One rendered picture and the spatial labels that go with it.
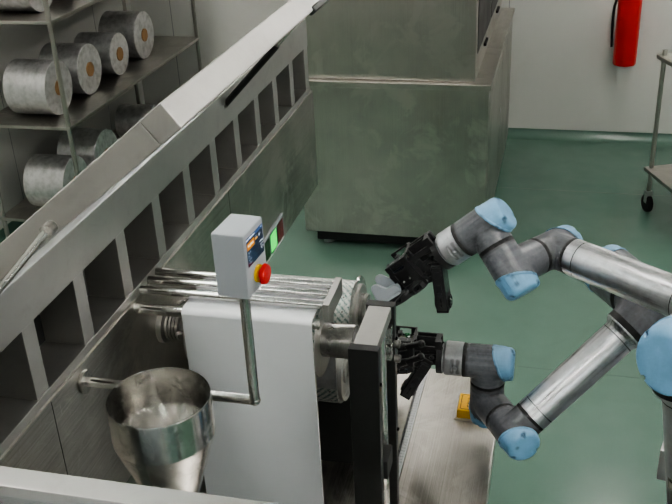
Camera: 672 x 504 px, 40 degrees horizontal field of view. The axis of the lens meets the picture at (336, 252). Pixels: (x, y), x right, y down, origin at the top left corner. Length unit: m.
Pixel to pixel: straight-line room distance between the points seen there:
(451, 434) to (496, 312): 2.25
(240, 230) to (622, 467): 2.51
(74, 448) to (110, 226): 0.37
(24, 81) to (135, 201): 3.44
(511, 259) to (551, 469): 1.80
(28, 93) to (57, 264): 3.65
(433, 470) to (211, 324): 0.68
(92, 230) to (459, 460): 1.00
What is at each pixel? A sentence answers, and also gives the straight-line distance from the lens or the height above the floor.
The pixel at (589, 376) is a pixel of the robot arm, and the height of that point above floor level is 1.14.
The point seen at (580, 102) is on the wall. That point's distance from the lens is 6.47.
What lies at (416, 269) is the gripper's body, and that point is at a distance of 1.89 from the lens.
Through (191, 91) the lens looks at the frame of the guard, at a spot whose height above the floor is 1.99.
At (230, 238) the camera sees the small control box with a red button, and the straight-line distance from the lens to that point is 1.27.
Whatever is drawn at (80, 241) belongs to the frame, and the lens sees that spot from 1.52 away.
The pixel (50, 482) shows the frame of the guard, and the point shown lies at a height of 1.60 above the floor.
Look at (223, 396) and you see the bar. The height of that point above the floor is 1.42.
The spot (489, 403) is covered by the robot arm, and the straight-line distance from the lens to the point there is 2.05.
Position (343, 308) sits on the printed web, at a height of 1.28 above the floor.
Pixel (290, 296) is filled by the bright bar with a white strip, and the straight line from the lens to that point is 1.66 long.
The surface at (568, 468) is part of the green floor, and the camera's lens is 3.54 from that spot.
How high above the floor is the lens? 2.26
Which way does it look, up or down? 27 degrees down
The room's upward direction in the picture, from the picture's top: 3 degrees counter-clockwise
